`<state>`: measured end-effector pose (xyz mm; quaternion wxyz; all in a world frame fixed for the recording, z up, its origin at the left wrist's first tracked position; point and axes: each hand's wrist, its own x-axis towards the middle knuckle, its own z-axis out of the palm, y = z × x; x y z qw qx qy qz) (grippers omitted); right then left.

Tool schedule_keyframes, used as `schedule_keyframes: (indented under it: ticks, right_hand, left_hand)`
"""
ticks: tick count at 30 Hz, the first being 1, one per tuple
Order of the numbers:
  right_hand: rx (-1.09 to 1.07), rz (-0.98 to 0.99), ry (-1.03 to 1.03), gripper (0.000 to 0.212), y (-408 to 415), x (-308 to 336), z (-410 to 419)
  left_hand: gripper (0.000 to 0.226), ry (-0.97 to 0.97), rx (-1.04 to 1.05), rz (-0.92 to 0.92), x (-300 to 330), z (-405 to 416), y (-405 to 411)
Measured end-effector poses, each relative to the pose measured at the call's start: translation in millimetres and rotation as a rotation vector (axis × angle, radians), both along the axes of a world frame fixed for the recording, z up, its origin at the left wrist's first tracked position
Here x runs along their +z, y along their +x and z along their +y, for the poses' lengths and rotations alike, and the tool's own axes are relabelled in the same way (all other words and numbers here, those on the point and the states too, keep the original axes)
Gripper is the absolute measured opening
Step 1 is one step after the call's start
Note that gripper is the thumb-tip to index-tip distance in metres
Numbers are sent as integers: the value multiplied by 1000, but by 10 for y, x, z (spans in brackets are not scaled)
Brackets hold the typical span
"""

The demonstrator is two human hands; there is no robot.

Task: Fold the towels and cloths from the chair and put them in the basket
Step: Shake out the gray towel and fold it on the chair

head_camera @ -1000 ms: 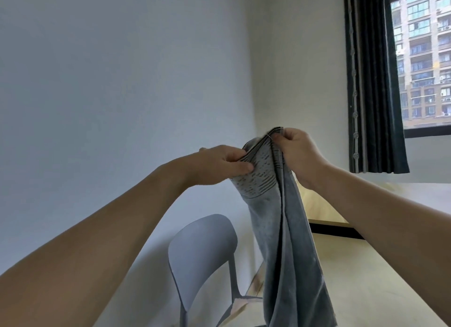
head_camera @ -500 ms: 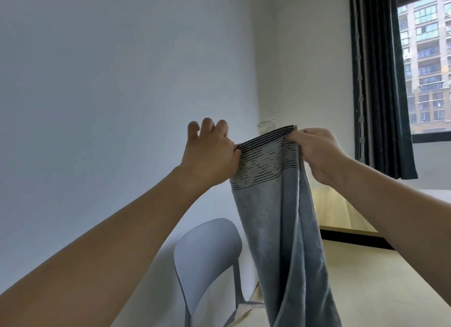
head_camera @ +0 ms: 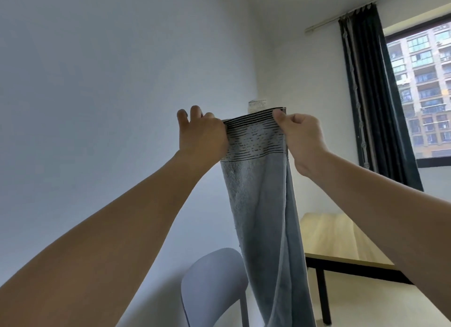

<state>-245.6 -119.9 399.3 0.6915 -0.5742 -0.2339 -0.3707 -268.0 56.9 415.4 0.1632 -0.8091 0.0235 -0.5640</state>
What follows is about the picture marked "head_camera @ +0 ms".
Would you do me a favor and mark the person's right hand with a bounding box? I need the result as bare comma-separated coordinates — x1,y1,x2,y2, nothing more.
272,109,330,178

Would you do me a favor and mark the person's left hand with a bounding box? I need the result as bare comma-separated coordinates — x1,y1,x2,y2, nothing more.
176,105,230,164

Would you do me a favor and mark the grey-blue striped towel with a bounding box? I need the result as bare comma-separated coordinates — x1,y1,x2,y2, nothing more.
220,99,318,327

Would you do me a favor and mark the person's left forearm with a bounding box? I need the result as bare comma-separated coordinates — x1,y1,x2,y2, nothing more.
0,150,221,327

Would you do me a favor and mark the person's right forearm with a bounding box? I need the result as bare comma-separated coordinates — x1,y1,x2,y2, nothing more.
303,150,451,320

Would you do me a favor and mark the dark grey curtain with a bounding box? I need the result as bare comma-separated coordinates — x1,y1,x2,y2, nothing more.
338,3,425,192

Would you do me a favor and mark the wooden table with black legs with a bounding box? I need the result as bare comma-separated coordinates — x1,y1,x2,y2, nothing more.
299,212,415,326

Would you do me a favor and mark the white curtain rod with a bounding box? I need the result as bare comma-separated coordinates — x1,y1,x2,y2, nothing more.
304,0,416,33

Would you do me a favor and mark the grey plastic chair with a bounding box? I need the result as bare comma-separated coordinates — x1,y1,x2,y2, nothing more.
180,247,250,327

